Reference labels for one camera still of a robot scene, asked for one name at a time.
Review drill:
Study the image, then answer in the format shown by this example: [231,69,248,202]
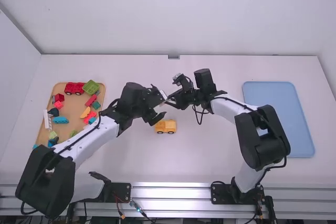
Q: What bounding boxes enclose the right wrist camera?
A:
[172,73,186,86]

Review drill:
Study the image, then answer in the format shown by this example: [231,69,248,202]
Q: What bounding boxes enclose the black cable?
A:
[192,102,214,126]
[258,155,288,183]

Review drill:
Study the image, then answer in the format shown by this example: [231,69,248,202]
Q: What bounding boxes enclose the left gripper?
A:
[141,84,167,127]

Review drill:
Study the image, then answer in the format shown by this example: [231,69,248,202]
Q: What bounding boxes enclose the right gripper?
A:
[165,86,203,111]

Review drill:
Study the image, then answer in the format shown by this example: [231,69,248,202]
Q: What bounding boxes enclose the long teal toy brick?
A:
[51,116,70,125]

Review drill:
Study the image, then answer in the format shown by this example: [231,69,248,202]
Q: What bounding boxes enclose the long red toy brick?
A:
[84,94,99,108]

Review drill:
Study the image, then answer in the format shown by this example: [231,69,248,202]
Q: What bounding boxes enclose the yellow curved toy brick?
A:
[79,106,91,119]

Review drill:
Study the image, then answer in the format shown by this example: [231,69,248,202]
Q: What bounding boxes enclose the red wheeled toy brick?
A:
[64,82,85,97]

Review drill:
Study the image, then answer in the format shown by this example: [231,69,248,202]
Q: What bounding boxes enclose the black toy brick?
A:
[47,107,61,118]

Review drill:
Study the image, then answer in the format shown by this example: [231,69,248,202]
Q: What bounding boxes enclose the silver rails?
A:
[0,181,336,220]

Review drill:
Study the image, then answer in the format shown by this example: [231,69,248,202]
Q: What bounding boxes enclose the white toy ladder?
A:
[43,109,54,131]

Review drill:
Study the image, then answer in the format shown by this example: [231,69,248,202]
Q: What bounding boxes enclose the blue mat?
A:
[241,81,316,159]

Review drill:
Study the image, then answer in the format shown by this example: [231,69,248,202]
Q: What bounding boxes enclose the yellow toy car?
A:
[154,119,178,135]

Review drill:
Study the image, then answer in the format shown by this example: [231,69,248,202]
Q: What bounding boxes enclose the tan tray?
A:
[35,82,106,149]

